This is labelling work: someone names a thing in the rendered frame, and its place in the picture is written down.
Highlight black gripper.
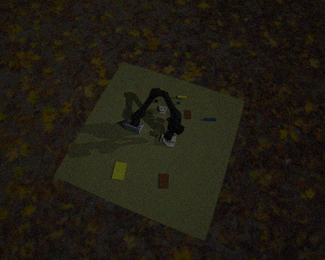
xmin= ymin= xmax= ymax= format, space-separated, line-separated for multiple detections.
xmin=164 ymin=126 xmax=174 ymax=140

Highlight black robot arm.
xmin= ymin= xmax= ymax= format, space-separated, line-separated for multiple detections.
xmin=130 ymin=88 xmax=185 ymax=135

